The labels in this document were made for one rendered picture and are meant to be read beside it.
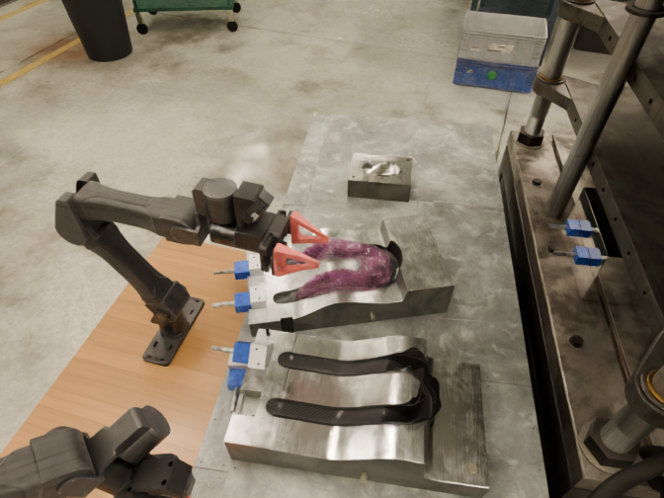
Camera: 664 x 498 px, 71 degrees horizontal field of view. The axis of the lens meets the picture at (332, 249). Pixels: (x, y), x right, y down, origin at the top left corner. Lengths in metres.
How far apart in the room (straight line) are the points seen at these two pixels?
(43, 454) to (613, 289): 1.26
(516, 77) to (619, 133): 2.49
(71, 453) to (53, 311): 1.85
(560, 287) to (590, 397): 0.33
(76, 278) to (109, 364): 1.44
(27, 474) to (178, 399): 0.48
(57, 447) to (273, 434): 0.39
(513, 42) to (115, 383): 3.47
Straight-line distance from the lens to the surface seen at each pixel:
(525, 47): 3.97
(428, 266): 1.20
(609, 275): 1.36
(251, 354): 1.02
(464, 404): 1.06
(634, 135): 1.64
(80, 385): 1.25
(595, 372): 1.30
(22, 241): 3.02
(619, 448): 1.15
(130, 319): 1.31
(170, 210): 0.88
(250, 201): 0.76
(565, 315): 1.37
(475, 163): 1.76
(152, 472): 0.79
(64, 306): 2.56
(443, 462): 1.00
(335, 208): 1.49
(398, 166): 1.57
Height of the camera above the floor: 1.78
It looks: 46 degrees down
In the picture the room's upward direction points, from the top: straight up
